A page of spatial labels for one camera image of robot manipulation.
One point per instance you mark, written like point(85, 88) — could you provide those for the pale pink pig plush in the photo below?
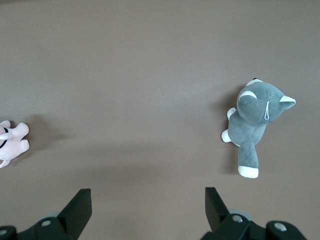
point(13, 142)

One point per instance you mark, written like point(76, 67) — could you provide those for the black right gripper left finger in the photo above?
point(75, 215)

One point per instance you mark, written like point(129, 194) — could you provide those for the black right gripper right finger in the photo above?
point(217, 215)

